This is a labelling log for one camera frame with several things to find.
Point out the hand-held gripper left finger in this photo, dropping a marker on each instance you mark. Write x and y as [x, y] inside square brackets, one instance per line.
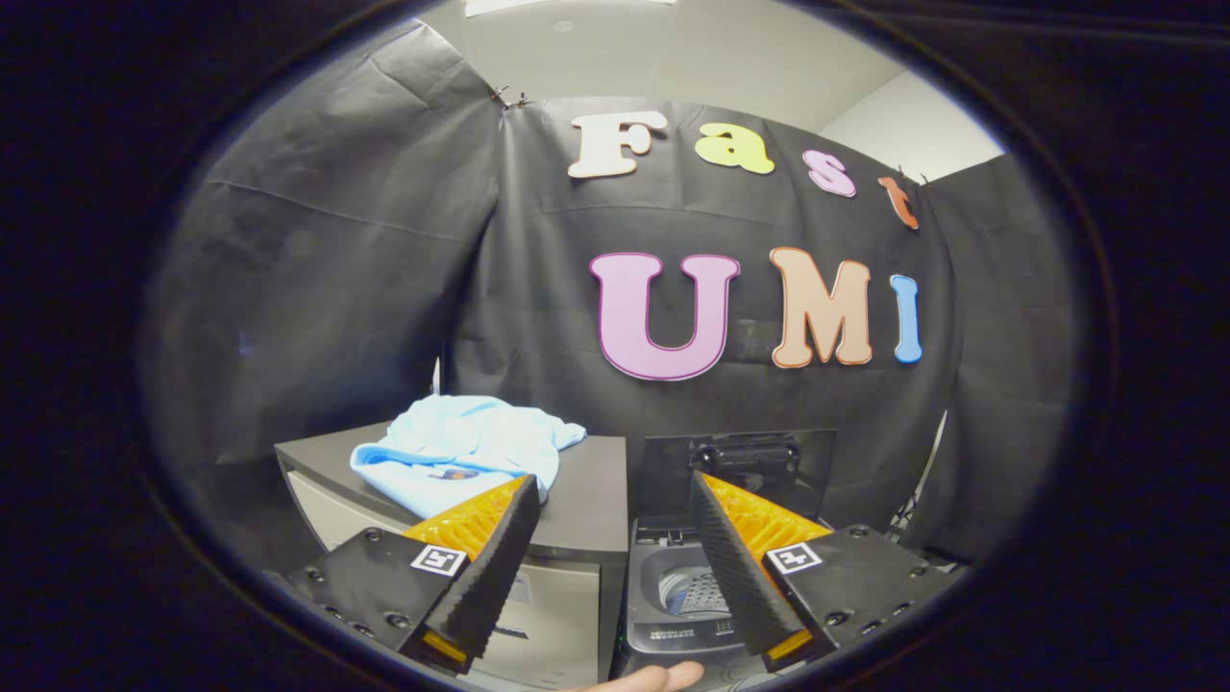
[500, 557]

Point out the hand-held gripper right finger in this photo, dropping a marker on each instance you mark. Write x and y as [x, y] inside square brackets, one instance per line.
[730, 562]

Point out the grey washing machine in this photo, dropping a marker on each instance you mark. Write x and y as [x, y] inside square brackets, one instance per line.
[673, 601]

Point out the light blue shirt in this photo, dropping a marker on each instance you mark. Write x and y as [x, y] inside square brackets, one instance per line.
[461, 442]

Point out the grey and beige cabinet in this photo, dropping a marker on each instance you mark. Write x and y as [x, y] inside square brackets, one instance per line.
[581, 500]

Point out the black backdrop cloth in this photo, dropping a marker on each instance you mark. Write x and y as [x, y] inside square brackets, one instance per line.
[336, 269]

